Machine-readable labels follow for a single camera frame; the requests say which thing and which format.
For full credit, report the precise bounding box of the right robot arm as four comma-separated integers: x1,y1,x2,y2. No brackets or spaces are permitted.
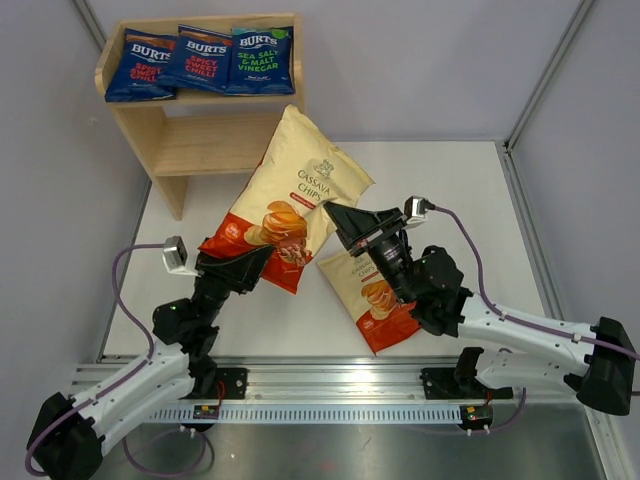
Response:
323,196,639,416

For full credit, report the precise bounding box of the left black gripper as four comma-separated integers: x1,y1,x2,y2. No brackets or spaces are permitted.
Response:
191,232,273,328

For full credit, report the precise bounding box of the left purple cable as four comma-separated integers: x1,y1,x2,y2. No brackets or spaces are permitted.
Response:
23,242,216,476

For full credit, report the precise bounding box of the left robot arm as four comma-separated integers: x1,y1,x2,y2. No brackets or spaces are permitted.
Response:
24,236,273,479

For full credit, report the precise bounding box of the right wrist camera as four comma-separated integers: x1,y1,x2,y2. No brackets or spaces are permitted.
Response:
403,196,435,230

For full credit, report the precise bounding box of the Burts sea salt vinegar bag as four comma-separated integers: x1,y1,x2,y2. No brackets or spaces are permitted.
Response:
225,26,295,95

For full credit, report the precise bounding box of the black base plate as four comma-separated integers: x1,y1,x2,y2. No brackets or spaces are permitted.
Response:
189,367,249,401
419,367,514,400

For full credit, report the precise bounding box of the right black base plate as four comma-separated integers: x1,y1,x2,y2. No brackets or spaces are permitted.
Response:
419,367,514,400

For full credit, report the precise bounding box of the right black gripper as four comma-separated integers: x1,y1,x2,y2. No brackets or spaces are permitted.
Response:
325,202,419,304

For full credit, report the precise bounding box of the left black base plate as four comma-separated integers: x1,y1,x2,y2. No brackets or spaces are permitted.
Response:
189,367,249,401

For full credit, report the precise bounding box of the blue Burts chilli bag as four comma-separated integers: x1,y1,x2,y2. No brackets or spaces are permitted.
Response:
105,28,177,103

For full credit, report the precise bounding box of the cassava chips bag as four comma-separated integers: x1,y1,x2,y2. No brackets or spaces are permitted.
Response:
318,253,421,355
199,105,374,294

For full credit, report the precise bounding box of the white slotted cable duct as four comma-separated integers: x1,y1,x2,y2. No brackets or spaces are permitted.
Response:
148,403,462,425

